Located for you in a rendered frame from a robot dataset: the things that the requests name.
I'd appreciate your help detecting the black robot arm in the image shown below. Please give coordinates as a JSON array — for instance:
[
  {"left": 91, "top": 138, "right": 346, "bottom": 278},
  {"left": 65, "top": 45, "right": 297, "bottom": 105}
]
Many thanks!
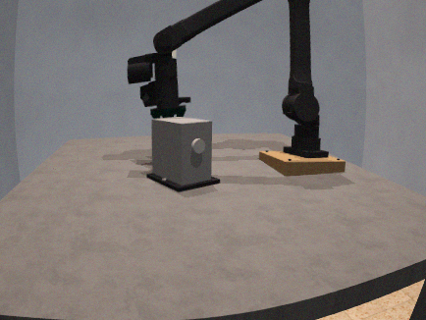
[{"left": 128, "top": 0, "right": 329, "bottom": 158}]

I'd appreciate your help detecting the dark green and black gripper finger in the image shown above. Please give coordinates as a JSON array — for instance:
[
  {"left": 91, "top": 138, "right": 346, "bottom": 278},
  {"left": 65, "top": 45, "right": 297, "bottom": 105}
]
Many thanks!
[
  {"left": 150, "top": 109, "right": 171, "bottom": 119},
  {"left": 170, "top": 108, "right": 186, "bottom": 117}
]

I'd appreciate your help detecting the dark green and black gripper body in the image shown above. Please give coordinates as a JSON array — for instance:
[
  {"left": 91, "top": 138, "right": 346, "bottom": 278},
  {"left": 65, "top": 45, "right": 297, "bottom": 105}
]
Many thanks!
[{"left": 144, "top": 78, "right": 190, "bottom": 112}]

